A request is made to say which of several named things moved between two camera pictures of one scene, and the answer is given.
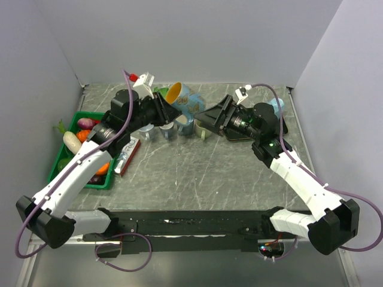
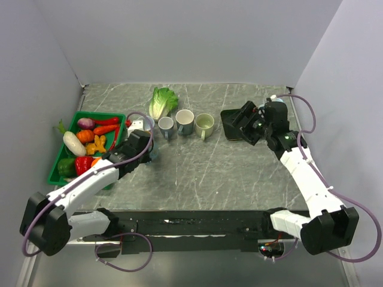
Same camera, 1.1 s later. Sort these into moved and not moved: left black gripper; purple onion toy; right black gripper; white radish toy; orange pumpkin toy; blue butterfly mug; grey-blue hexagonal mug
Moved: left black gripper; right black gripper; blue butterfly mug
Not moved: white radish toy; grey-blue hexagonal mug; purple onion toy; orange pumpkin toy
